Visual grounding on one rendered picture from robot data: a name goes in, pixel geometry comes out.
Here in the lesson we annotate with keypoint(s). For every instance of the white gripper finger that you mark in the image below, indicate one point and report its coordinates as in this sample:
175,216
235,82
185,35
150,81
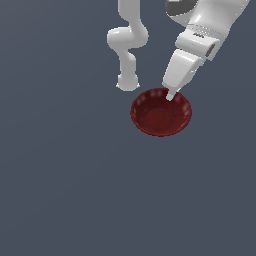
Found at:
170,94

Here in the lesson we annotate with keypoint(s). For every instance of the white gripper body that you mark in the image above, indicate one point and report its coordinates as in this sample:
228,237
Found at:
181,68

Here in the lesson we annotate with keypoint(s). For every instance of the dark red bowl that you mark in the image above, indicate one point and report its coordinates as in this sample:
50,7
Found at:
160,115

